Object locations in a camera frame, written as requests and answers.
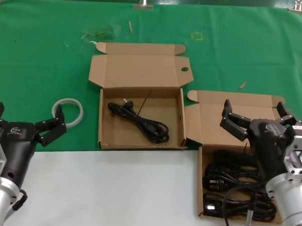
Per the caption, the green table cloth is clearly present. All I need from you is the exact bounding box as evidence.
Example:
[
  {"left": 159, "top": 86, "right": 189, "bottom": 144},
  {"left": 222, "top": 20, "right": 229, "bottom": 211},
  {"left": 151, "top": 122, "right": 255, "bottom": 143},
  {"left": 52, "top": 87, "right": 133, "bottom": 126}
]
[{"left": 0, "top": 0, "right": 302, "bottom": 165}]

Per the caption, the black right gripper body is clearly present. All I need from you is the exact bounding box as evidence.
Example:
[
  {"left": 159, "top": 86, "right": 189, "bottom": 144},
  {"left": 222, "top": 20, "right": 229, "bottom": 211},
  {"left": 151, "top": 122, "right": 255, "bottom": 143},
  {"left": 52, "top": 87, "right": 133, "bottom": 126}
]
[{"left": 245, "top": 118, "right": 296, "bottom": 182}]

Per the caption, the silver cable connector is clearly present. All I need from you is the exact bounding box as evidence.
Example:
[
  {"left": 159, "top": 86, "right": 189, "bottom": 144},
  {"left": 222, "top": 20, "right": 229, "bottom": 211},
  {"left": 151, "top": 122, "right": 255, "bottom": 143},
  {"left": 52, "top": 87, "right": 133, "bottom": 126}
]
[{"left": 242, "top": 208, "right": 253, "bottom": 226}]

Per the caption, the silver right camera bracket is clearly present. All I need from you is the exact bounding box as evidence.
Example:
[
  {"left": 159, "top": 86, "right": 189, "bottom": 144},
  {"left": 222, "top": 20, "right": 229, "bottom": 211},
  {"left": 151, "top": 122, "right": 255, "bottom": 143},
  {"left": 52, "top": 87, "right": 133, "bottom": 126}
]
[{"left": 282, "top": 124, "right": 302, "bottom": 179}]

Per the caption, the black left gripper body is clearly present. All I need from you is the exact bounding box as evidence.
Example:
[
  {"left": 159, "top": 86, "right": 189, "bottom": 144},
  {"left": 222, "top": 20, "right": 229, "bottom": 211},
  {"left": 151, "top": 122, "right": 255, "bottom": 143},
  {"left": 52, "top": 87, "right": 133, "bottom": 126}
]
[{"left": 0, "top": 120, "right": 40, "bottom": 189}]

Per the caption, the metal binder clip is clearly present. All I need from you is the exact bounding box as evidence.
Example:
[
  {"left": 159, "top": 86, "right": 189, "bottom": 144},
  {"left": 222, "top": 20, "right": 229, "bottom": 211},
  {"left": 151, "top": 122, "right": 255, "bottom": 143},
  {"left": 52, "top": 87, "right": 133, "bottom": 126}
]
[
  {"left": 132, "top": 0, "right": 154, "bottom": 11},
  {"left": 287, "top": 0, "right": 302, "bottom": 16}
]

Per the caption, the clear tape roll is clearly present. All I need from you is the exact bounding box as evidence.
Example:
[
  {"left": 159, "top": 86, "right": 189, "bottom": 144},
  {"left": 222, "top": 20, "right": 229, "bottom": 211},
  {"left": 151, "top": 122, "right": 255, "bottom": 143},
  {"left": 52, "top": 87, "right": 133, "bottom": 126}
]
[{"left": 51, "top": 96, "right": 85, "bottom": 129}]

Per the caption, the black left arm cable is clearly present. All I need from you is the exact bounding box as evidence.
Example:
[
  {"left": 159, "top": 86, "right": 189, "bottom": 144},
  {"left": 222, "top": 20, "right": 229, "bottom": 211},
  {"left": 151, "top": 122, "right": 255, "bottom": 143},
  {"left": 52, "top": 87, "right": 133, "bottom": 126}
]
[{"left": 11, "top": 188, "right": 29, "bottom": 213}]

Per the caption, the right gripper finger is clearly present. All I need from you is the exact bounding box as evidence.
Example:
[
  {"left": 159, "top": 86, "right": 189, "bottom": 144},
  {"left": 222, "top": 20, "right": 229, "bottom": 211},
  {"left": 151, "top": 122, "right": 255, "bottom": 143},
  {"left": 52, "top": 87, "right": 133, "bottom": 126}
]
[
  {"left": 219, "top": 98, "right": 252, "bottom": 142},
  {"left": 275, "top": 100, "right": 302, "bottom": 127}
]

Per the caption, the open brown cardboard box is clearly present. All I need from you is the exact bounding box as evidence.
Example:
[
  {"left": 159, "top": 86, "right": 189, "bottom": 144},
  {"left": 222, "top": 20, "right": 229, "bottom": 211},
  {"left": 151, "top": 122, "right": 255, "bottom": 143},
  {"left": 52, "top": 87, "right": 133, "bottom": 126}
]
[
  {"left": 179, "top": 89, "right": 296, "bottom": 226},
  {"left": 85, "top": 40, "right": 196, "bottom": 154}
]

